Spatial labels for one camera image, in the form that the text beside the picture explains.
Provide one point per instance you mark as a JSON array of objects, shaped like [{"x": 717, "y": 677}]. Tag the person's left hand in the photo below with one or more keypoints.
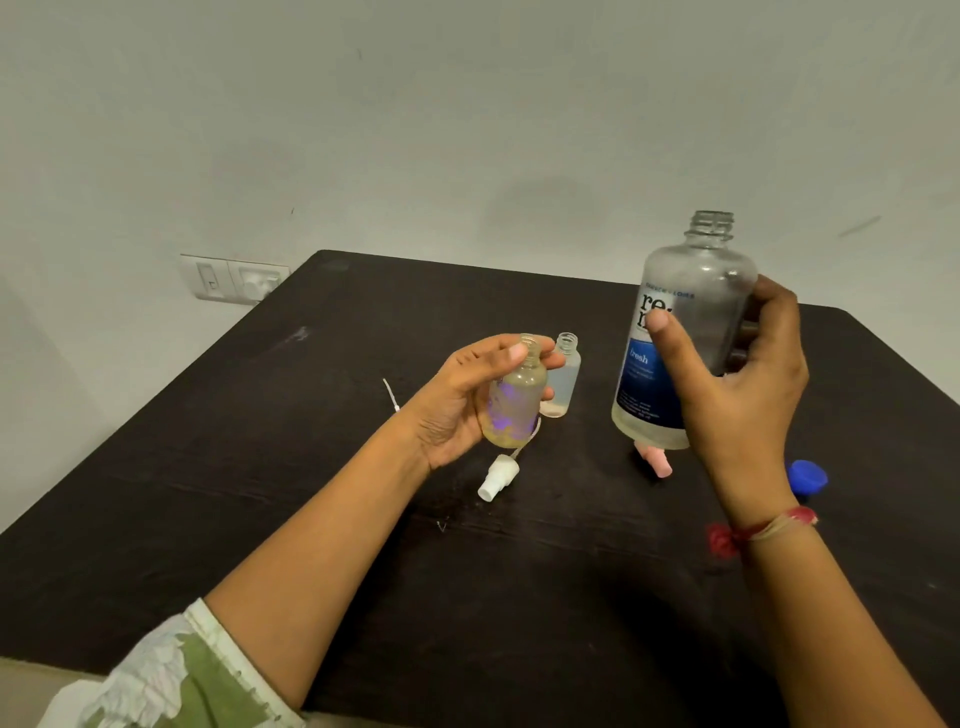
[{"x": 450, "y": 412}]

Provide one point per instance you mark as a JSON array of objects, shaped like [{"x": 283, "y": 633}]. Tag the person's right hand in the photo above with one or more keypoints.
[{"x": 742, "y": 420}]

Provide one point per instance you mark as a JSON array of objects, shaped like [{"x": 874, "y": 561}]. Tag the purple spray cap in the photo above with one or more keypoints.
[{"x": 391, "y": 396}]

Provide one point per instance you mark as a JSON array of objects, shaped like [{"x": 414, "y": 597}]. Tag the small round bottle purple print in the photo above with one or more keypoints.
[{"x": 517, "y": 405}]

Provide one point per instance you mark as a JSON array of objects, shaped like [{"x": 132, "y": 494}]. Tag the white spray cap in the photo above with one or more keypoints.
[{"x": 496, "y": 480}]

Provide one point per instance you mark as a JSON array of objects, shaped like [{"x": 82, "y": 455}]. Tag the blue screw cap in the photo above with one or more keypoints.
[{"x": 808, "y": 477}]

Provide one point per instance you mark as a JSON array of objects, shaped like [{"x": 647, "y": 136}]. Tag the pink spray cap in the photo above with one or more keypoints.
[{"x": 656, "y": 461}]

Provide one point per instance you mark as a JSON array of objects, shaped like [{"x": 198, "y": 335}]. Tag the small clear bottle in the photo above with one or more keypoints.
[{"x": 564, "y": 379}]

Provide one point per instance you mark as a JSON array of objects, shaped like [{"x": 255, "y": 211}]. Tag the large clear bottle blue label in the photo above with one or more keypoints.
[{"x": 697, "y": 300}]

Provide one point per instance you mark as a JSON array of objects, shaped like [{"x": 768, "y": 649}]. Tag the person's left forearm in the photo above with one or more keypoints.
[{"x": 307, "y": 562}]

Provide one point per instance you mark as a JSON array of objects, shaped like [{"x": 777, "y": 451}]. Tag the person's right forearm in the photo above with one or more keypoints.
[{"x": 832, "y": 637}]

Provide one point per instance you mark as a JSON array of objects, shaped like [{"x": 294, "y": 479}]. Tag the red thread wristband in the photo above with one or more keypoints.
[{"x": 724, "y": 538}]

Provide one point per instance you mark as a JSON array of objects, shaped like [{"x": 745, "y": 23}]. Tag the white plug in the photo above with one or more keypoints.
[{"x": 259, "y": 285}]

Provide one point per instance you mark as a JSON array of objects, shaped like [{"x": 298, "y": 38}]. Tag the green floral left sleeve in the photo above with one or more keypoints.
[{"x": 172, "y": 675}]

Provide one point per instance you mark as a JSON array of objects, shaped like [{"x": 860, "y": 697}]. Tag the white wall socket panel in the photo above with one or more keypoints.
[{"x": 210, "y": 281}]

